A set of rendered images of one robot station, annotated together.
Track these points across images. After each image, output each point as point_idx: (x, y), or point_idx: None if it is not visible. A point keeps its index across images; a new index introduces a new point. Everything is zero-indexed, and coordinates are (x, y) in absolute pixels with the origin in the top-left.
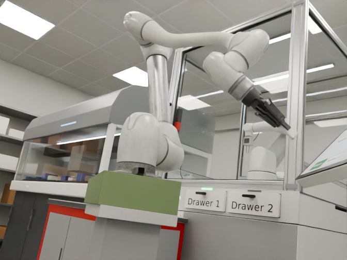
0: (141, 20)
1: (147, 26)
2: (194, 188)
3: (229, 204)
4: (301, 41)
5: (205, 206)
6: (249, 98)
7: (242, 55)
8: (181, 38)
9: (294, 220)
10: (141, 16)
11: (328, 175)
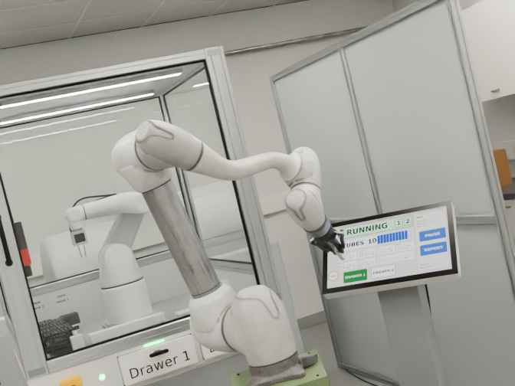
0: (195, 145)
1: (206, 154)
2: (129, 350)
3: (205, 348)
4: (232, 110)
5: (166, 368)
6: (329, 233)
7: (319, 188)
8: (249, 168)
9: None
10: (188, 136)
11: (388, 286)
